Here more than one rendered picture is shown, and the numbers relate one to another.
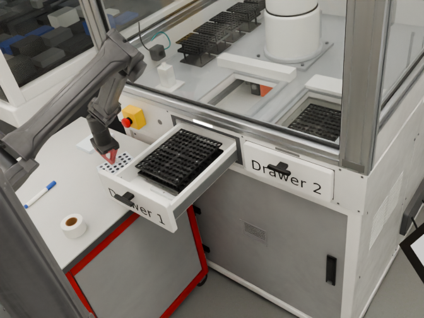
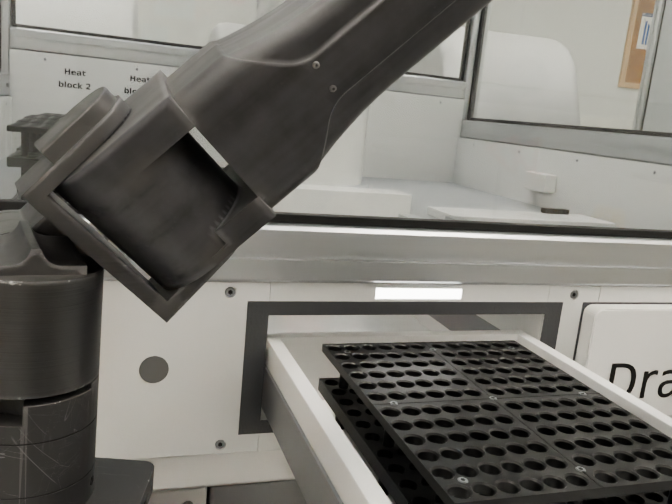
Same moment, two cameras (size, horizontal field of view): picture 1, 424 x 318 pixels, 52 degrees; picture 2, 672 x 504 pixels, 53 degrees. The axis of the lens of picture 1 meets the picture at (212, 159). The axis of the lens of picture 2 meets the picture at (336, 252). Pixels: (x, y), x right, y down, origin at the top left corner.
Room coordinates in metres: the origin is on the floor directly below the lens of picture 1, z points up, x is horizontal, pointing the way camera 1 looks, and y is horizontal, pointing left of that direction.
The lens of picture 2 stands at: (0.99, 0.54, 1.08)
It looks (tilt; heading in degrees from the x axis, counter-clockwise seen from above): 12 degrees down; 296
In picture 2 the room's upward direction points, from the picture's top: 6 degrees clockwise
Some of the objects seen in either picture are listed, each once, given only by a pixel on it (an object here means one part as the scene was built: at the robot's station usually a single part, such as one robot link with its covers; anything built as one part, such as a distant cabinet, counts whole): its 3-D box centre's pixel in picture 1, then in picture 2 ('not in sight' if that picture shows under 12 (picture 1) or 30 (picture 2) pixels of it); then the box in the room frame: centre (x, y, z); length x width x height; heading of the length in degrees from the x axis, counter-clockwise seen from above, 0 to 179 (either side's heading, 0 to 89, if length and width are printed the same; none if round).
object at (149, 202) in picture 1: (135, 199); not in sight; (0.94, 0.24, 0.87); 0.29 x 0.02 x 0.11; 45
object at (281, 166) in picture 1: (281, 167); not in sight; (0.92, -0.19, 0.91); 0.07 x 0.04 x 0.01; 45
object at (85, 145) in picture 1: (94, 141); not in sight; (1.44, 0.44, 0.77); 0.13 x 0.09 x 0.02; 136
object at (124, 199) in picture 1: (126, 197); not in sight; (0.92, 0.26, 0.91); 0.07 x 0.04 x 0.01; 45
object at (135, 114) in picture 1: (133, 117); not in sight; (1.38, 0.26, 0.88); 0.07 x 0.05 x 0.07; 45
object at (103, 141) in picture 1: (102, 136); (26, 452); (1.23, 0.35, 0.92); 0.10 x 0.07 x 0.07; 31
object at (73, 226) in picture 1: (73, 226); not in sight; (0.97, 0.47, 0.78); 0.07 x 0.07 x 0.04
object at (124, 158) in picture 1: (117, 168); not in sight; (1.22, 0.34, 0.78); 0.12 x 0.08 x 0.04; 120
